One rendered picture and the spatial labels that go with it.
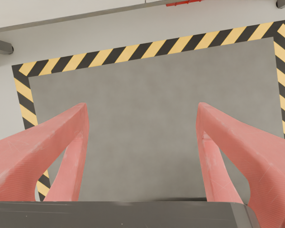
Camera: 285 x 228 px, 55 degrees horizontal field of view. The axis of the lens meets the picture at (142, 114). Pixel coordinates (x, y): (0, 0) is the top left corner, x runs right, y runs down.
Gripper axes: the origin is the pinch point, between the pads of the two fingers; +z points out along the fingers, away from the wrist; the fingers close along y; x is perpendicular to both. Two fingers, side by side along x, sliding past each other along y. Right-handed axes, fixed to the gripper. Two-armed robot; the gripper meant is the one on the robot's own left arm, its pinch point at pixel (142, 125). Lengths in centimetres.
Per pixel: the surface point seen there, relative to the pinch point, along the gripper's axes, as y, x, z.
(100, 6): 11, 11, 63
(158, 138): -7, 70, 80
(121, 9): 6, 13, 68
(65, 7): 19, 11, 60
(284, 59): -60, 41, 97
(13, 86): 55, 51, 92
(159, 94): -7, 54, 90
